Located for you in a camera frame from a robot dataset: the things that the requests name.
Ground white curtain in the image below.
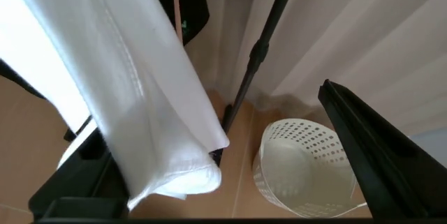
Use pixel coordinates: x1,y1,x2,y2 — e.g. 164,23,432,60
184,0,447,137

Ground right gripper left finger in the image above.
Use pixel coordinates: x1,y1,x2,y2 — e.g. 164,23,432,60
29,128,131,220

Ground white printed shirt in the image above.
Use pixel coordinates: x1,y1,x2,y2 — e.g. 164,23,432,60
0,0,230,211

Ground black shorts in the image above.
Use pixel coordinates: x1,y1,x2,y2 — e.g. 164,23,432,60
148,0,211,46

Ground pink clothes hanger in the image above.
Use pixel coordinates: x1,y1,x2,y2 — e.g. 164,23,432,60
170,0,184,43

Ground white laundry basket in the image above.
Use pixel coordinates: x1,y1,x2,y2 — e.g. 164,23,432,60
251,118,368,218

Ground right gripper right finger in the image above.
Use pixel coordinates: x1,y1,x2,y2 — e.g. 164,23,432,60
316,79,447,218

